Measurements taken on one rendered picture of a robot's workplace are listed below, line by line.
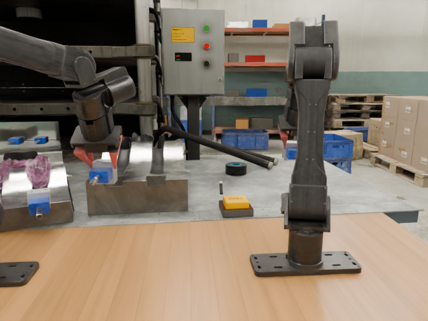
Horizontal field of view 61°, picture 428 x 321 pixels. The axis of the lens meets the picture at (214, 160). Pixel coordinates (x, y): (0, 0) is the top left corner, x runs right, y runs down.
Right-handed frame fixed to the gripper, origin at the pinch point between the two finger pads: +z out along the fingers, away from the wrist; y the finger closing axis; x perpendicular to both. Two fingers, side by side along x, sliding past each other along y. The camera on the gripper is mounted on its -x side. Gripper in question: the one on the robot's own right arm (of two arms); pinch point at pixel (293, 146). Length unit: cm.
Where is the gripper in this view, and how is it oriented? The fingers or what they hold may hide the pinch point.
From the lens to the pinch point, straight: 112.5
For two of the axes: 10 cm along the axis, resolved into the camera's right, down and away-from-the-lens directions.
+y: -10.0, 0.0, 0.2
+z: 0.1, 7.4, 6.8
